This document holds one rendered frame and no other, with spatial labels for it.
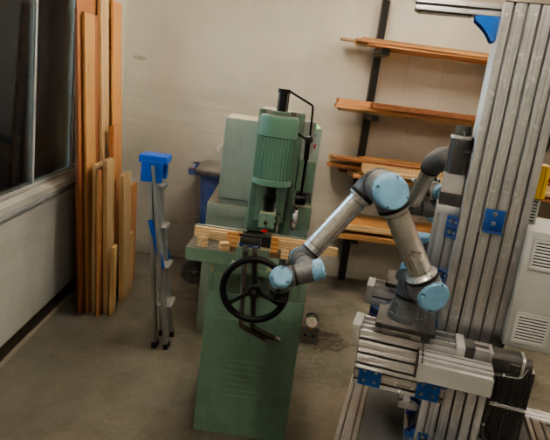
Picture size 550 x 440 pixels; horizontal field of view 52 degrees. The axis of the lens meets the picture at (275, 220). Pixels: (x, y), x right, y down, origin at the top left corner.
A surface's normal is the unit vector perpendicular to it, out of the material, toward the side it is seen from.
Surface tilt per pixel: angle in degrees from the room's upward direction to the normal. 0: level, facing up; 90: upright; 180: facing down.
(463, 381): 90
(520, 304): 90
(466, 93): 90
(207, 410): 90
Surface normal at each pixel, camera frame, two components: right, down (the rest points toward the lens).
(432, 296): 0.19, 0.36
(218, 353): -0.06, 0.23
